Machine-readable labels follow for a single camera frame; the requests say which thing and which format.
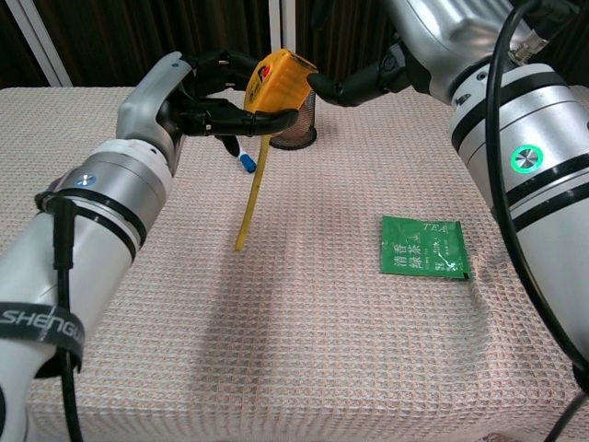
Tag white metal frame post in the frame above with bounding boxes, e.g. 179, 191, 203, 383
5, 0, 74, 87
268, 0, 297, 54

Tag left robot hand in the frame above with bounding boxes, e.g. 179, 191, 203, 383
115, 50, 300, 174

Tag black velcro strap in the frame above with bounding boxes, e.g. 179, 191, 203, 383
0, 301, 88, 373

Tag white marker blue cap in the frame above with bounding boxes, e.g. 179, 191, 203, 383
224, 135, 257, 175

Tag green tea bag packet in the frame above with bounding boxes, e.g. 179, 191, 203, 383
379, 215, 474, 282

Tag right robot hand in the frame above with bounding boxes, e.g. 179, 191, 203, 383
306, 0, 521, 108

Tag black mesh pen holder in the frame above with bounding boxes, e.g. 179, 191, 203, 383
269, 89, 318, 150

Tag waffle weave tablecloth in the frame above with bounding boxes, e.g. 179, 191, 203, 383
0, 84, 589, 442

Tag yellow tape measure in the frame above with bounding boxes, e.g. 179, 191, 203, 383
234, 49, 319, 252

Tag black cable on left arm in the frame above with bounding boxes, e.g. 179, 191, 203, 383
34, 192, 87, 442

